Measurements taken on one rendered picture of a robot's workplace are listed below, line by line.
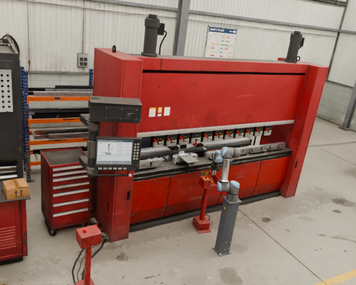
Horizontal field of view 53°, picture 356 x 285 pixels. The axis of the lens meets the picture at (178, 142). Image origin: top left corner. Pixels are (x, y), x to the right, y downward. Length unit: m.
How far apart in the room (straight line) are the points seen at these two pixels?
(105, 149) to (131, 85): 0.80
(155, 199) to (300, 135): 2.69
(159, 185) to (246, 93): 1.81
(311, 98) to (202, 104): 2.00
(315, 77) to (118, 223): 3.66
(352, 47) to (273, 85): 7.04
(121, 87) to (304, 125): 3.31
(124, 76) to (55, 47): 4.45
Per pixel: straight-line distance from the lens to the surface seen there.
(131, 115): 3.52
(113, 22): 8.43
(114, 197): 4.39
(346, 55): 12.51
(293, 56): 5.88
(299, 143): 6.20
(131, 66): 3.90
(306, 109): 6.06
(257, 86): 5.37
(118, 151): 3.61
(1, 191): 3.90
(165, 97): 4.43
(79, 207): 4.74
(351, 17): 12.60
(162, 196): 4.87
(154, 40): 4.29
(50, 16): 8.13
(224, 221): 4.53
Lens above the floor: 2.85
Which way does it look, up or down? 20 degrees down
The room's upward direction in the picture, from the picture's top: 7 degrees clockwise
